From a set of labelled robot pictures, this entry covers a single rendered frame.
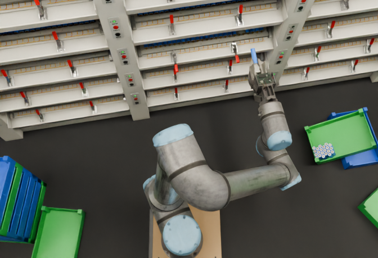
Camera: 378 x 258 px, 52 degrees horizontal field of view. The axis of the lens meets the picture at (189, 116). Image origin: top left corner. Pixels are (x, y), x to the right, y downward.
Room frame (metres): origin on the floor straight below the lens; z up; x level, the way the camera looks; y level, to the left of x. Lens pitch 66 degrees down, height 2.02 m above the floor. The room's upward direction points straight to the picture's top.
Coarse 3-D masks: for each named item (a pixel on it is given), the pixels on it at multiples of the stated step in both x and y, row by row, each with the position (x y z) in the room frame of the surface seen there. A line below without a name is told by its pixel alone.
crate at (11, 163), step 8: (0, 160) 0.49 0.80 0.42; (8, 160) 0.47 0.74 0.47; (0, 168) 0.46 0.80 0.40; (8, 168) 0.44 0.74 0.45; (0, 176) 0.42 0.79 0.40; (8, 176) 0.41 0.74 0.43; (0, 184) 0.39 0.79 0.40; (8, 184) 0.39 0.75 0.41; (0, 192) 0.36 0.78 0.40; (0, 200) 0.31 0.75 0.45; (0, 208) 0.29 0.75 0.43; (0, 216) 0.26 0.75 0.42
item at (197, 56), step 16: (240, 32) 1.03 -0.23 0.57; (272, 32) 1.03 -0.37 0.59; (144, 48) 0.95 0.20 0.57; (208, 48) 0.96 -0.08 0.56; (224, 48) 0.96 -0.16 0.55; (240, 48) 0.97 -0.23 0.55; (256, 48) 0.97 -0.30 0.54; (272, 48) 0.97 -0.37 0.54; (144, 64) 0.89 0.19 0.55; (160, 64) 0.89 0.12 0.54
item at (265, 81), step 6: (258, 78) 0.73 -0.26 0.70; (264, 78) 0.73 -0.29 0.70; (270, 78) 0.73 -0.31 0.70; (258, 84) 0.70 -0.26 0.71; (264, 84) 0.70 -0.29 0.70; (270, 84) 0.70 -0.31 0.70; (258, 90) 0.70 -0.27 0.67; (264, 90) 0.69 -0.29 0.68; (270, 90) 0.69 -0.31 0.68; (264, 96) 0.66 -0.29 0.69; (270, 96) 0.65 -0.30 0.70; (264, 102) 0.64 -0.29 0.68
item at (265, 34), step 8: (264, 32) 1.02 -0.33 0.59; (208, 40) 0.98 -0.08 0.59; (216, 40) 0.98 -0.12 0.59; (224, 40) 0.98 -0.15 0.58; (232, 40) 0.98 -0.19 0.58; (264, 40) 1.00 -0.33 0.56; (160, 48) 0.94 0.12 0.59; (168, 48) 0.94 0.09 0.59; (176, 48) 0.94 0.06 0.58; (184, 48) 0.95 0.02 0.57; (160, 56) 0.92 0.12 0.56
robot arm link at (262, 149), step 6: (258, 138) 0.55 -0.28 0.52; (258, 144) 0.52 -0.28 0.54; (264, 144) 0.50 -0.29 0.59; (258, 150) 0.51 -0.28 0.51; (264, 150) 0.49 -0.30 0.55; (270, 150) 0.49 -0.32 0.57; (282, 150) 0.49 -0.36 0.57; (264, 156) 0.47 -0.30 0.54; (270, 156) 0.46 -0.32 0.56; (276, 156) 0.46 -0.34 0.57
